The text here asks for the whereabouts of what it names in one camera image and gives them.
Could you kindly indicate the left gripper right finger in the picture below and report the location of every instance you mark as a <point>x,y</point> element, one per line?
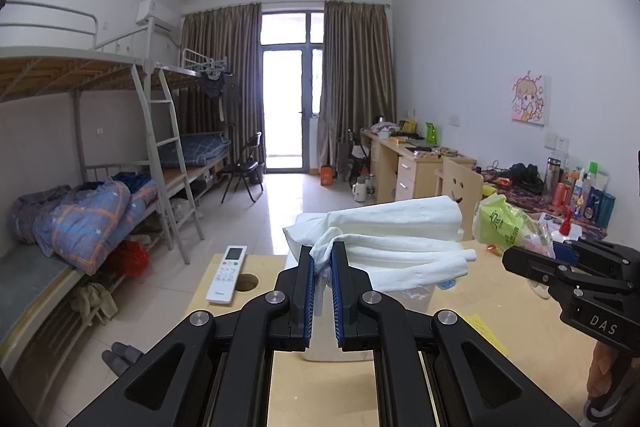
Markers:
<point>436,370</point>

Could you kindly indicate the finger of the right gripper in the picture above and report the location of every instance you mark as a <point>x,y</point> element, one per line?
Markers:
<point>564,252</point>

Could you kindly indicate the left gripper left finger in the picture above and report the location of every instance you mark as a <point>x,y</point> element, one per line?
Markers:
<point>213,371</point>

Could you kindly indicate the green floral tissue pack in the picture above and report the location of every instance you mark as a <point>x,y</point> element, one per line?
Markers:
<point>498,223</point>

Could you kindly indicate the white cloth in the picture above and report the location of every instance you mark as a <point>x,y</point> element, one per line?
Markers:
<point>403,246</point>

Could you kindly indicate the person right hand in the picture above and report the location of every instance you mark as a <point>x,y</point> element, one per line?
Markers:
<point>600,377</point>

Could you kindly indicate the white lotion bottle red cap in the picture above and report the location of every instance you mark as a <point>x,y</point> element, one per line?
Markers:
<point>568,232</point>

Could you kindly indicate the toiletry bottles cluster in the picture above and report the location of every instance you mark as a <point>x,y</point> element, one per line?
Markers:
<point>584,190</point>

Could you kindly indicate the white remote control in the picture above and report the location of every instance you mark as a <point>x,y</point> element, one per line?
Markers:
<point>222,288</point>

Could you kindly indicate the white styrofoam box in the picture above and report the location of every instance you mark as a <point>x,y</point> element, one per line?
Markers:
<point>339,303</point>

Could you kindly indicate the wooden smiley chair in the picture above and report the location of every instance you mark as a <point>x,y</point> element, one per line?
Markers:
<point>464,185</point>

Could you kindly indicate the wooden desk with drawers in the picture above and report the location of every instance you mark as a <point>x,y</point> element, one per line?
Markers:
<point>399,173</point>

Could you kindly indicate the blue plaid quilt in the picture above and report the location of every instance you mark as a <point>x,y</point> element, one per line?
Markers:
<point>82,225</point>

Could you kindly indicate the black folding chair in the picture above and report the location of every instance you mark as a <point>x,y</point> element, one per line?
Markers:
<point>243,167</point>

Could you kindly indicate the white thermos kettle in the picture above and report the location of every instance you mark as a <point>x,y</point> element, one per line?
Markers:
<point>360,189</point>

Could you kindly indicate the metal bunk bed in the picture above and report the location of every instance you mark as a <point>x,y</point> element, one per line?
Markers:
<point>76,108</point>

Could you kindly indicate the right brown curtain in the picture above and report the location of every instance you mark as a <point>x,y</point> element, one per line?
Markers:
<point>358,82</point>

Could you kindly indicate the brown curtain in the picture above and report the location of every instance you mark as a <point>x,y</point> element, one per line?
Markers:
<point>232,101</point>
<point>358,82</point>

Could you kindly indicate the left brown curtain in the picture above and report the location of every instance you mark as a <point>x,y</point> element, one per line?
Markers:
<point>232,101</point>

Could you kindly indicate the glass balcony door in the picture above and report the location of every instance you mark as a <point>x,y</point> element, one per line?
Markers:
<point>292,60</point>

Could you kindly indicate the white air conditioner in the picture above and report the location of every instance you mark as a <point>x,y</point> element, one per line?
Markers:
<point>151,10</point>

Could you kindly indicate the anime wall poster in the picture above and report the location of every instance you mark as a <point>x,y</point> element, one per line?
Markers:
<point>529,103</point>

